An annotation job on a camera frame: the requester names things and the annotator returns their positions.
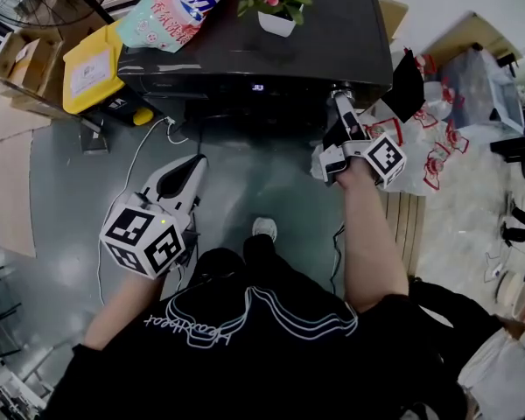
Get clear plastic storage bin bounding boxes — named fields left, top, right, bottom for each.
left=441, top=48, right=525, bottom=135

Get wide flattened cardboard sheet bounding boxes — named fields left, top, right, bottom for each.
left=0, top=94, right=53, bottom=146

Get pink green detergent pouch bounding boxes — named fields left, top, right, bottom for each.
left=115, top=0, right=237, bottom=54

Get black metal stand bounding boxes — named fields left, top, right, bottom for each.
left=0, top=262, right=25, bottom=358

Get yellow lidded black trash bin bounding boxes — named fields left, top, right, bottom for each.
left=61, top=19, right=165, bottom=127

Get person's right forearm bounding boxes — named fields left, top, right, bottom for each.
left=334, top=157, right=410, bottom=314

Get dark long-handled dustpan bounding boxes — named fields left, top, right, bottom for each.
left=8, top=85, right=110, bottom=155

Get black bag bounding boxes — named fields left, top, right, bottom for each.
left=381, top=49, right=426, bottom=124

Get white adapter with cable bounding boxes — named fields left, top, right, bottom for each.
left=484, top=251, right=505, bottom=284

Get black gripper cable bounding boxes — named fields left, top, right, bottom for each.
left=330, top=223, right=347, bottom=295

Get large leaning cardboard sheet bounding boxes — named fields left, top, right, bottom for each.
left=419, top=10, right=522, bottom=67

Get person's left forearm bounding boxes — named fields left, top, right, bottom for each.
left=83, top=271, right=167, bottom=352

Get small leaning cardboard sheet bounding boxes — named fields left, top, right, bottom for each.
left=378, top=0, right=409, bottom=46

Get wooden slat bench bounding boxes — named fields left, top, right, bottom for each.
left=378, top=190, right=428, bottom=277

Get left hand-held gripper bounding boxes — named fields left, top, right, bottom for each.
left=99, top=154, right=209, bottom=282

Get black box-shaped appliance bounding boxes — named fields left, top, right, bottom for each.
left=489, top=105, right=525, bottom=165

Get person's black trousers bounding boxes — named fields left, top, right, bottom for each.
left=187, top=234, right=347, bottom=310

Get person's black printed t-shirt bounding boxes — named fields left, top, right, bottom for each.
left=38, top=273, right=469, bottom=420

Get beige round basin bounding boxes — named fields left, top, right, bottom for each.
left=494, top=269, right=525, bottom=321

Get black washing machine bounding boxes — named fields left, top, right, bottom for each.
left=116, top=0, right=395, bottom=130

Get pink flower plant white pot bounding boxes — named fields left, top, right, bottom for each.
left=236, top=0, right=314, bottom=39

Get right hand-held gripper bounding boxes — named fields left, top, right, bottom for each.
left=318, top=90, right=408, bottom=190

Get silver round control knob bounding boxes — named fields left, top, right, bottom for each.
left=330, top=81, right=355, bottom=102

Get long flattened cardboard sheet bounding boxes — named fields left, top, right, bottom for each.
left=0, top=129, right=39, bottom=260

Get labelled cardboard box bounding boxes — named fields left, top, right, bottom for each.
left=0, top=28, right=65, bottom=95

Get person's white shoe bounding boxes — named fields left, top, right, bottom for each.
left=251, top=216, right=278, bottom=242

